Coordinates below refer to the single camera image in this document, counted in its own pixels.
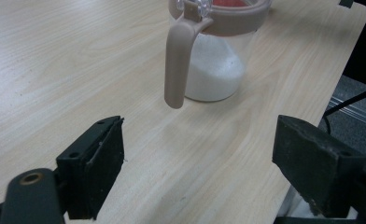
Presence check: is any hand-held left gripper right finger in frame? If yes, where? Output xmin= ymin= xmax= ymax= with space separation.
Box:
xmin=271 ymin=114 xmax=366 ymax=219

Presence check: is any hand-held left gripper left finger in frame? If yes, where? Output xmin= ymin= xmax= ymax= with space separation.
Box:
xmin=55 ymin=115 xmax=125 ymax=221

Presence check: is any clear pitcher with beige handle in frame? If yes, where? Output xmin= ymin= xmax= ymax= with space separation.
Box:
xmin=163 ymin=0 xmax=273 ymax=110

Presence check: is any red and white bag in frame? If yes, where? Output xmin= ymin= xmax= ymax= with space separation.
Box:
xmin=211 ymin=0 xmax=251 ymax=7

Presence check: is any metal floor rail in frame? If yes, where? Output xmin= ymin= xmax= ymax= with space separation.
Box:
xmin=329 ymin=96 xmax=366 ymax=130

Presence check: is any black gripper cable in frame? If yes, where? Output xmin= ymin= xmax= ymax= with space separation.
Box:
xmin=322 ymin=87 xmax=366 ymax=134

